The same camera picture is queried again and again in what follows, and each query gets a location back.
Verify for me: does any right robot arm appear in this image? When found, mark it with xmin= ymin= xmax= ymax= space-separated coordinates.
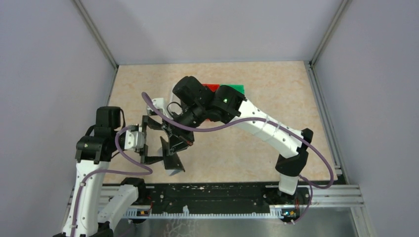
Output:
xmin=170 ymin=76 xmax=313 ymax=195

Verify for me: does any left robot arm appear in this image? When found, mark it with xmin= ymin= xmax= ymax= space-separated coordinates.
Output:
xmin=57 ymin=106 xmax=159 ymax=237

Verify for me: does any white plastic bin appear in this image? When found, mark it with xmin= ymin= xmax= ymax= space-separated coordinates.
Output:
xmin=168 ymin=84 xmax=178 ymax=112

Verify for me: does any red plastic bin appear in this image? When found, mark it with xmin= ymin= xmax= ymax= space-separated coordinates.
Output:
xmin=204 ymin=84 xmax=220 ymax=92

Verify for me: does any green plastic bin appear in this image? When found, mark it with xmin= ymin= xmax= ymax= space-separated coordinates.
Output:
xmin=220 ymin=84 xmax=246 ymax=97

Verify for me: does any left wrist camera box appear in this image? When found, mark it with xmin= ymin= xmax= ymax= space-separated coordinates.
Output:
xmin=124 ymin=130 xmax=146 ymax=151

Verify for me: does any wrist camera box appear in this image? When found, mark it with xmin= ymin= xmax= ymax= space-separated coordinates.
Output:
xmin=152 ymin=97 xmax=168 ymax=116
xmin=124 ymin=130 xmax=146 ymax=151

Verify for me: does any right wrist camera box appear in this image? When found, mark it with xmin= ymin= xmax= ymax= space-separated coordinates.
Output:
xmin=152 ymin=97 xmax=168 ymax=116

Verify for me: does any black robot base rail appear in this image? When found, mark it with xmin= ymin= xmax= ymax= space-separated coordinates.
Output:
xmin=126 ymin=182 xmax=311 ymax=219

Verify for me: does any grey aluminium frame rail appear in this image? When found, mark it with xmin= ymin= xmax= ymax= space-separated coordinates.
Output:
xmin=304 ymin=0 xmax=374 ymax=237

